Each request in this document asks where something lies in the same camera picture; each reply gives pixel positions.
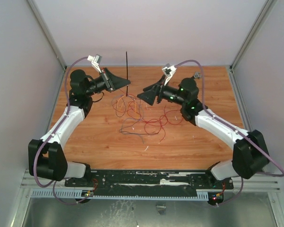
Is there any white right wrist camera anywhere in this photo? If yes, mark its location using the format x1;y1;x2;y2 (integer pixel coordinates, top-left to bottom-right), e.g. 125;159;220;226
162;63;177;86

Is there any purple dark wire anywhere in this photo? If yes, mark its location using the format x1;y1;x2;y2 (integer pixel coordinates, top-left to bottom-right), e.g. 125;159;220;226
113;96;157;137

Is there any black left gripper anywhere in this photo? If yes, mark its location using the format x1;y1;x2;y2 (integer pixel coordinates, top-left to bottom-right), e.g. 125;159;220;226
85;67;131;96

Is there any black zip tie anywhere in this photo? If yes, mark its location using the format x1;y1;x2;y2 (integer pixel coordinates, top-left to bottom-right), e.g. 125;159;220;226
125;51;129;97

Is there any grey slotted cable duct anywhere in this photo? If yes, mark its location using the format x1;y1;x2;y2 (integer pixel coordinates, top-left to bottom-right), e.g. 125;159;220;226
30;188;209;201

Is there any yellow wire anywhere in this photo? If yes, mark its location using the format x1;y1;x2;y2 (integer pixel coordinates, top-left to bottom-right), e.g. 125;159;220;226
115;98;140;119

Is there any red wire tangle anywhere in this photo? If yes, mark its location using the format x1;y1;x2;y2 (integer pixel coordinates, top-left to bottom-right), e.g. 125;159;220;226
112;94;184;142

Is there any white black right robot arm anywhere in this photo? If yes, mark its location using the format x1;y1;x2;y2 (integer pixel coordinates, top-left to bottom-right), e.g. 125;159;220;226
138;78;269;188

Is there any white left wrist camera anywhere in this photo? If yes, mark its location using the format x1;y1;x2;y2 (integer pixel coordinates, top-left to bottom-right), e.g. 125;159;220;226
87;54;102;73

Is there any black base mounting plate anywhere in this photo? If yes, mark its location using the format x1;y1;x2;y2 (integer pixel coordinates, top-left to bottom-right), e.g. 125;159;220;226
64;169;234;197

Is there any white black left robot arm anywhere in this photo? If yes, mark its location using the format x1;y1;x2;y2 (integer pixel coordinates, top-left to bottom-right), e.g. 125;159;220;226
28;68;131;187

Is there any adjustable wrench black handle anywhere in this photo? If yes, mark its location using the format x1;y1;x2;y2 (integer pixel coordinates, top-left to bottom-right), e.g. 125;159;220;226
194;71;202;79

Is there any aluminium frame rail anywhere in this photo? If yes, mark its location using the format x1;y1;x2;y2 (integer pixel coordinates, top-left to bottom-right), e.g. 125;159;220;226
229;172;281;192

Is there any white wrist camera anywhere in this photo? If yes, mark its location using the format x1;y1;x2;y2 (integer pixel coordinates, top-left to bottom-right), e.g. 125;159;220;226
162;63;177;86
87;54;102;73

